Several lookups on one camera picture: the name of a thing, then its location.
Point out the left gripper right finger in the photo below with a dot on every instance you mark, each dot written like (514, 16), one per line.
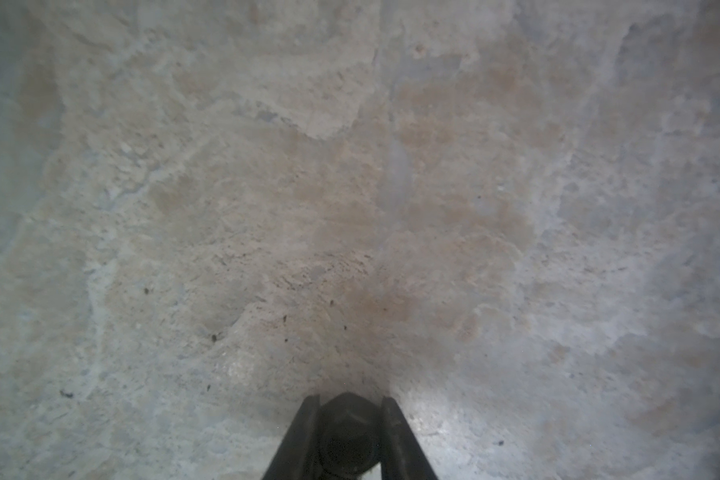
(401, 455)

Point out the black hex nut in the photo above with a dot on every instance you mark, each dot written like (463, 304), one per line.
(348, 437)

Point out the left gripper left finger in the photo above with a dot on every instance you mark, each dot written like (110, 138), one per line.
(296, 456)

